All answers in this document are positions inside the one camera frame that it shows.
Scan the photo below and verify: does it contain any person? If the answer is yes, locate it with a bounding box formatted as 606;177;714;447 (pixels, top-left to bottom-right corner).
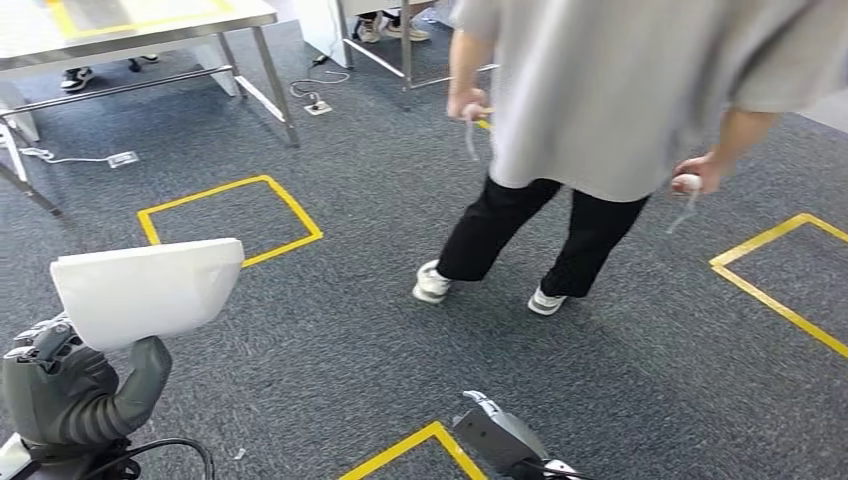
411;0;848;318
59;52;162;94
352;7;433;45

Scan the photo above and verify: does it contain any person's hand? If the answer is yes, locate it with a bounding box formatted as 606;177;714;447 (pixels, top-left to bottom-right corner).
670;152;728;197
447;87;495;124

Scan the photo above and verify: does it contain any white curved plastic part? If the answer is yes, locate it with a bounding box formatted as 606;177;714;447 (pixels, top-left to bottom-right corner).
49;237;246;353

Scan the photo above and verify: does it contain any white handheld controller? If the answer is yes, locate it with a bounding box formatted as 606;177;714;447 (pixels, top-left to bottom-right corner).
665;173;704;236
463;105;495;162

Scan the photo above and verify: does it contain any black cable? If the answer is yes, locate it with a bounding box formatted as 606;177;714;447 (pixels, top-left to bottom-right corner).
76;435;217;480

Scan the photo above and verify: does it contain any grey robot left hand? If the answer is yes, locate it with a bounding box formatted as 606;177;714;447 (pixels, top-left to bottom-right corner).
0;313;174;452

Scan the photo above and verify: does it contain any steel table frame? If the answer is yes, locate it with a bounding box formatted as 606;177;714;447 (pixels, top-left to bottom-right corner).
334;0;501;92

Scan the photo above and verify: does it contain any white cable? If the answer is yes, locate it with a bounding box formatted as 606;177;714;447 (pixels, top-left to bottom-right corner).
18;145;111;167

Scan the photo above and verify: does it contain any yellow table tape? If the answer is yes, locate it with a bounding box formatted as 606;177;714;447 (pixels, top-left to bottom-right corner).
46;0;234;40

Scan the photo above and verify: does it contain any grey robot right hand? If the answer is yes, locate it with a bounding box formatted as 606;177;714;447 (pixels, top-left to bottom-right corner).
462;390;503;419

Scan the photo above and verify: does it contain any white desk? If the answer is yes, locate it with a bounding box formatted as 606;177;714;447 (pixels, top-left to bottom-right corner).
294;0;352;69

